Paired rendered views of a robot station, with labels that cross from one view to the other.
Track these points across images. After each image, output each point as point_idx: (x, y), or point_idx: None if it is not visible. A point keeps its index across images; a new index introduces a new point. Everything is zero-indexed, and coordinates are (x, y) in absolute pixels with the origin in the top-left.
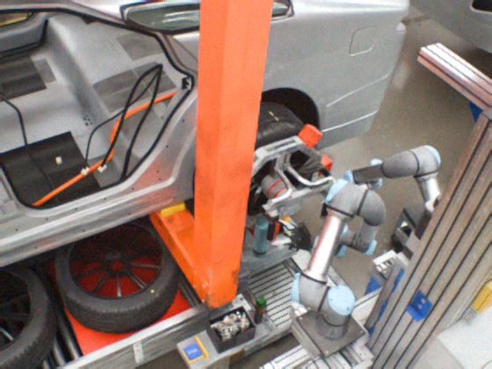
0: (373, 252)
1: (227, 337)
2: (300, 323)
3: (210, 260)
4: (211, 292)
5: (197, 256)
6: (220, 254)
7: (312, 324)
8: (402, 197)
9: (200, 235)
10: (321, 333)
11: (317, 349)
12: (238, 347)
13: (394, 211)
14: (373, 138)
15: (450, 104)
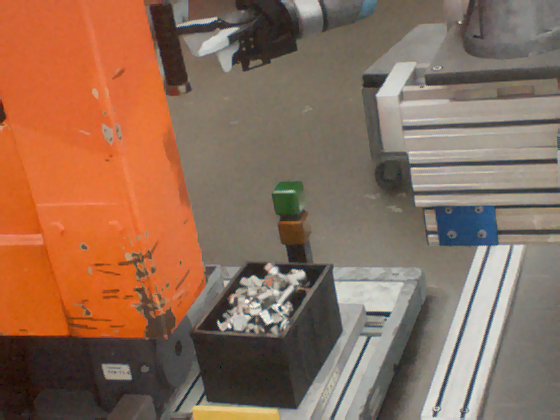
0: (373, 220)
1: (288, 321)
2: (449, 75)
3: (95, 63)
4: (146, 232)
5: (38, 146)
6: (111, 33)
7: (478, 59)
8: (325, 137)
9: (17, 12)
10: (525, 39)
11: (538, 131)
12: (328, 366)
13: (334, 159)
14: (171, 114)
15: None
